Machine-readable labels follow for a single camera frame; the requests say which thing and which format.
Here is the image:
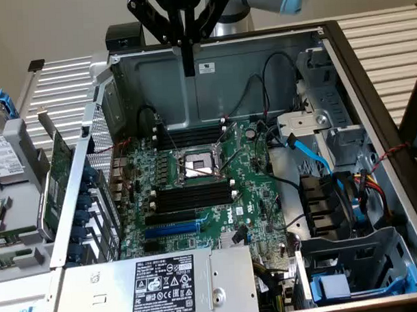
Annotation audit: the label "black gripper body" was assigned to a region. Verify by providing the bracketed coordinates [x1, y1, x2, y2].
[144, 0, 225, 14]

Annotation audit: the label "black RAM slot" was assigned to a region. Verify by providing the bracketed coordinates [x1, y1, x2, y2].
[151, 178, 237, 198]
[153, 126, 228, 142]
[154, 117, 226, 133]
[149, 190, 239, 211]
[149, 196, 239, 216]
[153, 130, 228, 151]
[154, 122, 226, 138]
[150, 184, 238, 204]

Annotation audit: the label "black box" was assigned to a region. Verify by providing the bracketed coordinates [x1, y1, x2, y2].
[104, 23, 147, 51]

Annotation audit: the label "open PC case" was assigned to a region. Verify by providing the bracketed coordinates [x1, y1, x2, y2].
[41, 16, 417, 312]

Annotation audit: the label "metal socket locking lever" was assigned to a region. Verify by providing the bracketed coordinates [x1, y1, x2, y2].
[218, 148, 246, 173]
[215, 122, 239, 146]

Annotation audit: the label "metal CPU socket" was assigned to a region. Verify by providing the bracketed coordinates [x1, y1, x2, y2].
[173, 143, 227, 189]

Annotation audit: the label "black table end cap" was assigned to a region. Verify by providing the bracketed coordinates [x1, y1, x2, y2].
[27, 58, 46, 73]

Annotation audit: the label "silver metal disk bay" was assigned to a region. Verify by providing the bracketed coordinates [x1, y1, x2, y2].
[295, 44, 376, 169]

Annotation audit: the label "metal port block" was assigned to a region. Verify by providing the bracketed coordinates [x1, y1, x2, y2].
[109, 155, 131, 201]

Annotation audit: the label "green Dell motherboard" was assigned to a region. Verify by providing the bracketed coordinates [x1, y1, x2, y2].
[108, 116, 297, 270]

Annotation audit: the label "green graphics card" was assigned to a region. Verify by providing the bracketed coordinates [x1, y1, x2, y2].
[31, 105, 78, 242]

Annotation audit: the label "long black expansion slot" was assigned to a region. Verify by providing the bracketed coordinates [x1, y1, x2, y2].
[144, 210, 198, 226]

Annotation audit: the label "blue expansion slot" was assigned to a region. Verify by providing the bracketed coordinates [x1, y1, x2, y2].
[144, 221, 201, 239]

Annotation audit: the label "silver chipset heatsink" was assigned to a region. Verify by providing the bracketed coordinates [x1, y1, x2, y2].
[219, 229, 249, 249]

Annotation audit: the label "silver hard disk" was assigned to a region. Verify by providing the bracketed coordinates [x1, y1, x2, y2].
[0, 100, 29, 187]

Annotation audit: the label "black fan shroud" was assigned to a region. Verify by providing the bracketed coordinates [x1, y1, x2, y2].
[297, 170, 365, 239]

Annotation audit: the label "silver power supply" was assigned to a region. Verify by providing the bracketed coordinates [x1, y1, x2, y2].
[49, 245, 261, 312]

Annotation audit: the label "grey metal drive cage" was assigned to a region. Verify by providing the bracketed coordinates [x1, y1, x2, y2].
[294, 225, 417, 310]

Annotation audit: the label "blue plastic drive tray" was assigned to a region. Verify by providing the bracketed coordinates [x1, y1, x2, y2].
[308, 264, 417, 306]

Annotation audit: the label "silver metal panel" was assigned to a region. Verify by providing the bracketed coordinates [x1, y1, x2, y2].
[0, 270, 67, 312]

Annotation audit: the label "looped black wire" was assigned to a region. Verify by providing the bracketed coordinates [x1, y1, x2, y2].
[260, 51, 302, 122]

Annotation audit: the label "silver drive bracket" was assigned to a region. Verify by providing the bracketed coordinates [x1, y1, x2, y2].
[276, 111, 332, 148]

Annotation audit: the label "blue SATA wire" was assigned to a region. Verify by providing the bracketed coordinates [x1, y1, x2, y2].
[286, 130, 348, 198]

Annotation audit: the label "red black twisted wire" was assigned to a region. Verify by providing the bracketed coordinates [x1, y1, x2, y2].
[368, 141, 411, 174]

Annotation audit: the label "red yellow power wires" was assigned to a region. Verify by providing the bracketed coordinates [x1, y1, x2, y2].
[351, 168, 394, 229]

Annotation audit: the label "black yellow wire bundle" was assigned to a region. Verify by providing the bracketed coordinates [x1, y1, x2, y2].
[251, 259, 299, 312]

